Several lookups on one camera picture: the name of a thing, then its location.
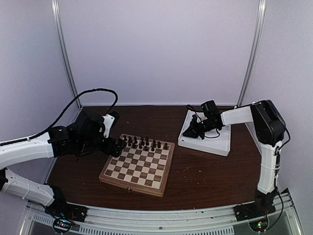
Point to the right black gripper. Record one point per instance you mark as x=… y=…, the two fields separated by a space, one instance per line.
x=192 y=131

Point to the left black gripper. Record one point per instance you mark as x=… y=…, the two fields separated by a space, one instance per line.
x=117 y=148

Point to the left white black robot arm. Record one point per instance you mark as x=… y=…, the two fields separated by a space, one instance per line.
x=56 y=141

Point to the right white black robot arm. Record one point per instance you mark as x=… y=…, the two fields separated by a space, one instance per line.
x=270 y=129

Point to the left circuit board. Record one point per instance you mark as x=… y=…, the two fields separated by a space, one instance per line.
x=62 y=225

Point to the circuit board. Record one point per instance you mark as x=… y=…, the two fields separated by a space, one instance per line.
x=62 y=225
x=258 y=225

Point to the right circuit board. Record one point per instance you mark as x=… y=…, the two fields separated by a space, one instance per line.
x=258 y=225

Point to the white plastic tray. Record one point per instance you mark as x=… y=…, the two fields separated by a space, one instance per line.
x=212 y=143

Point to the wooden chessboard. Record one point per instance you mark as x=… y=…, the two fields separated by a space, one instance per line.
x=139 y=170

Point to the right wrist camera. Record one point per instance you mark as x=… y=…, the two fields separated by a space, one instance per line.
x=209 y=109

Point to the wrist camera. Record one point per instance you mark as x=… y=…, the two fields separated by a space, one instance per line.
x=89 y=123
x=209 y=109

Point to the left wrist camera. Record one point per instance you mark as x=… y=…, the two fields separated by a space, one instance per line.
x=89 y=123

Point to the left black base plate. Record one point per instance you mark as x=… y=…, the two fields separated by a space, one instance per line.
x=67 y=211

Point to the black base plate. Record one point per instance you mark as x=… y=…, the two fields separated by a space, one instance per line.
x=67 y=211
x=251 y=210

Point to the aluminium front rail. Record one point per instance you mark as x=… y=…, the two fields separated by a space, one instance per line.
x=211 y=221

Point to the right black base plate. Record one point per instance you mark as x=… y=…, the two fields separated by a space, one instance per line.
x=251 y=210

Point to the right aluminium corner post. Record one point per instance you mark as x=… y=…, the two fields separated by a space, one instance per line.
x=254 y=48

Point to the aluminium corner post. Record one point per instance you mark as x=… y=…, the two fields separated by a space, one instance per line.
x=58 y=22
x=254 y=48

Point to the left aluminium corner post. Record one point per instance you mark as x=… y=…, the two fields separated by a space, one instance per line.
x=58 y=22

